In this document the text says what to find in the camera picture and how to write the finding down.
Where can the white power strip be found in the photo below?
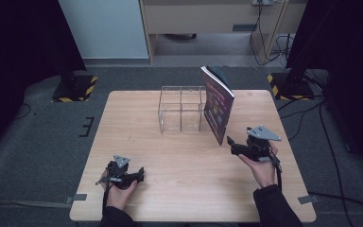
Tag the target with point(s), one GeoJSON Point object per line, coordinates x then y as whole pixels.
{"type": "Point", "coordinates": [262, 2]}

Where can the white cabinet panel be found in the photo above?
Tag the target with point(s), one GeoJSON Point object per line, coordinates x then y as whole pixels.
{"type": "Point", "coordinates": [104, 28]}

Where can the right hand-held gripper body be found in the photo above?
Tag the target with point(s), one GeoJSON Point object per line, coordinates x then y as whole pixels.
{"type": "Point", "coordinates": [258, 145]}

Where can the beige wooden desk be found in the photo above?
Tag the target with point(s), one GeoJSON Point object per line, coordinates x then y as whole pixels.
{"type": "Point", "coordinates": [201, 17]}

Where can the person's right hand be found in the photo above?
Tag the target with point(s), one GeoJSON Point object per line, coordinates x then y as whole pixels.
{"type": "Point", "coordinates": [263, 171]}

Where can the person's left hand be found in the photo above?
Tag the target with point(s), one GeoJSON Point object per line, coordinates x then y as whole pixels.
{"type": "Point", "coordinates": [118, 197]}

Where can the grey tape strip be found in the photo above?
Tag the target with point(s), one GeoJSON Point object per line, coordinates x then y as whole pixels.
{"type": "Point", "coordinates": [308, 199]}
{"type": "Point", "coordinates": [77, 198]}

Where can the purple magazine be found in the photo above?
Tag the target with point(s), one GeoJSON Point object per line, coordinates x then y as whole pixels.
{"type": "Point", "coordinates": [218, 105]}

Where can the dark curtain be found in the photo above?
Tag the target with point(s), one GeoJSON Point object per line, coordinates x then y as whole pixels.
{"type": "Point", "coordinates": [346, 47]}
{"type": "Point", "coordinates": [19, 47]}

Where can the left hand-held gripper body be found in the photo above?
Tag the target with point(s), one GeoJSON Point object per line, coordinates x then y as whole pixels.
{"type": "Point", "coordinates": [118, 174]}

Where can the black yellow striped stand base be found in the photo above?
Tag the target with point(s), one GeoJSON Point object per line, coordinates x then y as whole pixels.
{"type": "Point", "coordinates": [75, 90]}
{"type": "Point", "coordinates": [291, 88]}

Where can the clear acrylic divided organizer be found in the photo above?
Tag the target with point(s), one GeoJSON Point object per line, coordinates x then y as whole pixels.
{"type": "Point", "coordinates": [179, 108]}

